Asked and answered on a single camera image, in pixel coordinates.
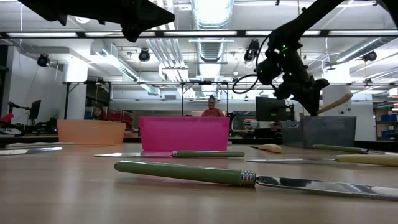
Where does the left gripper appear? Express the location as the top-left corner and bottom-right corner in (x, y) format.
(62, 0), (176, 43)

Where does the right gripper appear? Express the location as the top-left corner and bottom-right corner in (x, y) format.
(272, 46), (330, 116)

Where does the cream handled table knife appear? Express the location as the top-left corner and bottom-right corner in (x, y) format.
(316, 92), (354, 116)
(246, 154), (398, 167)
(250, 143), (284, 154)

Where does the green handled table knife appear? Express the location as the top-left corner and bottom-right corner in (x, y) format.
(93, 150), (246, 159)
(312, 144), (398, 156)
(114, 160), (398, 202)

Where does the grey plastic bin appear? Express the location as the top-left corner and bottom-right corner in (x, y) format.
(280, 115), (358, 149)

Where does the black ceiling spotlight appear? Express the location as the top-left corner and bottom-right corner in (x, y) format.
(243, 39), (261, 62)
(137, 47), (151, 63)
(36, 53), (50, 68)
(362, 50), (378, 62)

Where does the black computer monitor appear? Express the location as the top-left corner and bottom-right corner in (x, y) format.
(255, 96), (295, 123)
(27, 99), (42, 121)

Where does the white ceiling pipe bundle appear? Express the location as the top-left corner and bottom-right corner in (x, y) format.
(144, 18), (190, 82)

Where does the black overhead light bar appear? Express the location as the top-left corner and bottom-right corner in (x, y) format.
(0, 29), (398, 39)

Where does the shelf with blue bins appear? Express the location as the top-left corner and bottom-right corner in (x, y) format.
(372, 101), (398, 141)

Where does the person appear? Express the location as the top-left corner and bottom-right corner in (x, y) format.
(201, 95), (225, 118)
(91, 105), (107, 121)

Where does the pink-red plastic bin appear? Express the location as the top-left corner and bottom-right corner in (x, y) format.
(139, 116), (231, 152)

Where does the orange plastic bin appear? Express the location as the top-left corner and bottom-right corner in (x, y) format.
(57, 119), (127, 146)

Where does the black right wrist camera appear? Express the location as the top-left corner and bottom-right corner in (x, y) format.
(256, 58), (283, 85)

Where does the black aluminium table frame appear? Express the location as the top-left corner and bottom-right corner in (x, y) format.
(0, 133), (398, 152)

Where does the silver round ceiling duct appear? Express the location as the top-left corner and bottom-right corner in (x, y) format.
(190, 0), (234, 80)

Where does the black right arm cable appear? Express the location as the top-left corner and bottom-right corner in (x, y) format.
(231, 32), (276, 95)

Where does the black background workstation frame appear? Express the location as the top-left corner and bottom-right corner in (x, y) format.
(63, 80), (231, 118)

